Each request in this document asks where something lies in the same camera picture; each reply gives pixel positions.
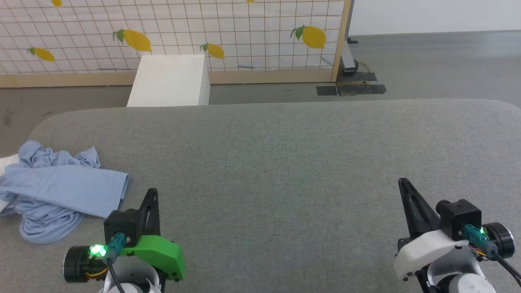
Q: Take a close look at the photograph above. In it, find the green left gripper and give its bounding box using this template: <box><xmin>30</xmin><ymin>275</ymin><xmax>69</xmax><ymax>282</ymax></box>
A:
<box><xmin>63</xmin><ymin>188</ymin><xmax>186</xmax><ymax>284</ymax></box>

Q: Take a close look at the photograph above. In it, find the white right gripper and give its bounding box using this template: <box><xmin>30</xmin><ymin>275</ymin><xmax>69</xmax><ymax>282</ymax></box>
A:
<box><xmin>394</xmin><ymin>178</ymin><xmax>514</xmax><ymax>282</ymax></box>

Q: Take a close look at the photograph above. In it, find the light blue shirt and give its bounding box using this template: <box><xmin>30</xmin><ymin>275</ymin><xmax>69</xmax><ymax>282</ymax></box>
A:
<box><xmin>0</xmin><ymin>140</ymin><xmax>130</xmax><ymax>245</ymax></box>

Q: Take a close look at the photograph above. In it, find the long dark tape strip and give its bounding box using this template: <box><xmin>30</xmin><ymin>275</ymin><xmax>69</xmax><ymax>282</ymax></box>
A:
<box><xmin>337</xmin><ymin>83</ymin><xmax>387</xmax><ymax>96</ymax></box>

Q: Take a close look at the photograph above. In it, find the white box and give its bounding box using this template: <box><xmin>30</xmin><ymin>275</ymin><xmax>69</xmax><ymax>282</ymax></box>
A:
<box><xmin>127</xmin><ymin>55</ymin><xmax>211</xmax><ymax>107</ymax></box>

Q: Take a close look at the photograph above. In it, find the grey metal screen foot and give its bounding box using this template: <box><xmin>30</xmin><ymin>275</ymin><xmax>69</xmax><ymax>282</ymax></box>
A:
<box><xmin>341</xmin><ymin>37</ymin><xmax>359</xmax><ymax>74</ymax></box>

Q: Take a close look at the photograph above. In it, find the lemon print partition screen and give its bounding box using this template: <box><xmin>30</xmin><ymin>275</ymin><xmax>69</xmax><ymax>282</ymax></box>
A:
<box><xmin>0</xmin><ymin>0</ymin><xmax>352</xmax><ymax>89</ymax></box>

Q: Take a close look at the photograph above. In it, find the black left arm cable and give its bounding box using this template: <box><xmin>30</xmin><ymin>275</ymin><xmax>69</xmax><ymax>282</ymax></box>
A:
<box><xmin>102</xmin><ymin>232</ymin><xmax>131</xmax><ymax>293</ymax></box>

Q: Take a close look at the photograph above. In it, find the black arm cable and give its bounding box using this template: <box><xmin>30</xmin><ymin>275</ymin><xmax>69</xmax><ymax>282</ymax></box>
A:
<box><xmin>102</xmin><ymin>232</ymin><xmax>131</xmax><ymax>293</ymax></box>
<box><xmin>462</xmin><ymin>224</ymin><xmax>521</xmax><ymax>286</ymax></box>

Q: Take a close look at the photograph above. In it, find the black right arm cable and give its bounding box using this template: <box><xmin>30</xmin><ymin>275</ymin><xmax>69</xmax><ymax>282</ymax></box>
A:
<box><xmin>462</xmin><ymin>224</ymin><xmax>521</xmax><ymax>286</ymax></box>

